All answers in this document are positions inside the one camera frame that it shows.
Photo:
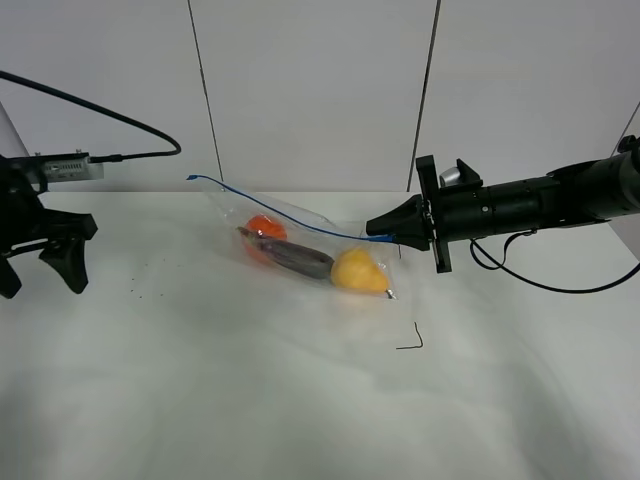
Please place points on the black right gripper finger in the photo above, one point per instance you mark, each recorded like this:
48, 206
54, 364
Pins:
419, 243
406, 219

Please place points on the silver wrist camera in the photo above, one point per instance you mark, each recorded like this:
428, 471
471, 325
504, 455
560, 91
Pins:
450, 177
41, 170

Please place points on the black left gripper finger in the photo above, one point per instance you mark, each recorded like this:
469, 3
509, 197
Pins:
66, 256
10, 283

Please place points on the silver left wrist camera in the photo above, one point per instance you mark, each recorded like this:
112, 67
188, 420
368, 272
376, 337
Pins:
41, 170

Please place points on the orange fruit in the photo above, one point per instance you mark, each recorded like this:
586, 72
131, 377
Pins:
267, 226

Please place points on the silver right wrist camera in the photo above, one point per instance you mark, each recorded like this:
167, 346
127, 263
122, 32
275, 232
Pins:
450, 177

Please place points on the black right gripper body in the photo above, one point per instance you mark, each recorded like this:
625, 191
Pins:
453, 213

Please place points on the clear zip bag blue seal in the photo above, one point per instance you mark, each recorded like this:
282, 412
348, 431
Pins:
232, 207

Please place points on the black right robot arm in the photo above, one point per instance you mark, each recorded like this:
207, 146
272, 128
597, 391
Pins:
580, 194

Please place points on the purple eggplant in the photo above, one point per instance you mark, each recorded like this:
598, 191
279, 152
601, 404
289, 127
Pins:
297, 258

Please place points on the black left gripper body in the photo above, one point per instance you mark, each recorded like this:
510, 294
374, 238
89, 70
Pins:
26, 225

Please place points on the yellow pear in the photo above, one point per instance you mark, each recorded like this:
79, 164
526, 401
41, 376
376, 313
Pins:
356, 270

